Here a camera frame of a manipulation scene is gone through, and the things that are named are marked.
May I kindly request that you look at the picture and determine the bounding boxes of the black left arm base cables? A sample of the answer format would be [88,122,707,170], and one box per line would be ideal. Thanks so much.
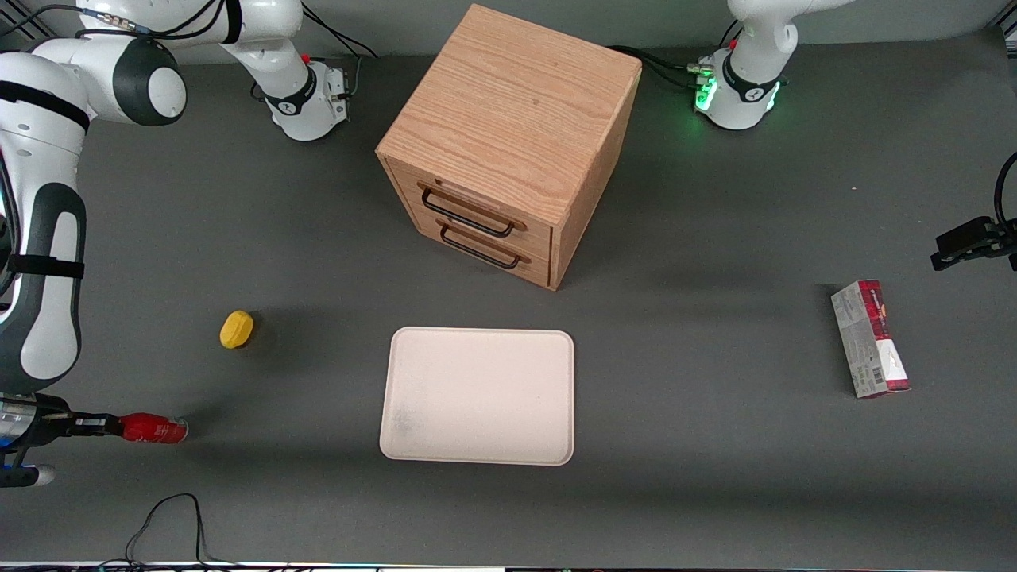
[608,22,744,92]

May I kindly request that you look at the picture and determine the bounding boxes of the red and grey carton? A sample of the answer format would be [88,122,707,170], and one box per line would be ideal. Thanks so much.
[830,280,911,399]

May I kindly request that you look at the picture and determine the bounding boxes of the black arm base cables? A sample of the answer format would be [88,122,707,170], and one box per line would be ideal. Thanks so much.
[608,22,744,92]
[300,4,378,100]

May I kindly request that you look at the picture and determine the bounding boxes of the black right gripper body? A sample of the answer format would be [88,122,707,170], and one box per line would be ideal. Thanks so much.
[0,393,74,470]

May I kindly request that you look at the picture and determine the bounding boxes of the wooden two-drawer cabinet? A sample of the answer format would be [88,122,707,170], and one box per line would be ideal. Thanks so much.
[376,4,643,292]

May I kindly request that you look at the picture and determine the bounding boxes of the black right arm base cables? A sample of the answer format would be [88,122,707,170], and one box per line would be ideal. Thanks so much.
[300,4,378,100]

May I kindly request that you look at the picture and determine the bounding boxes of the black cable loop on table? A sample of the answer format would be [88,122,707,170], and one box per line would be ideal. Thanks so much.
[95,493,239,569]

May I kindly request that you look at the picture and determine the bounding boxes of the red coke bottle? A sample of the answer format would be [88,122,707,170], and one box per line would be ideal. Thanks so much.
[119,413,189,444]

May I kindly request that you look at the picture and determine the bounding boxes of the beige plastic tray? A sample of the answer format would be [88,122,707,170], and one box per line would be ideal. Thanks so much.
[380,327,574,466]

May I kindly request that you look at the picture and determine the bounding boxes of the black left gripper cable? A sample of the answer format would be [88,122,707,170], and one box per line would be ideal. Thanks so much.
[993,151,1017,231]

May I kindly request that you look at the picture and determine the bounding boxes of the long black drawer handle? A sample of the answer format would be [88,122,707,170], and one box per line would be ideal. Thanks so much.
[419,184,527,238]

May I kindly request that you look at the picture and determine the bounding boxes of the dark grey table mat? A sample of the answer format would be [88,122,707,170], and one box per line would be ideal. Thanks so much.
[0,32,1017,566]

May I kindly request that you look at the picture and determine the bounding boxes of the yellow toy lemon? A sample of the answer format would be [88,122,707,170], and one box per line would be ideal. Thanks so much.
[220,311,255,350]

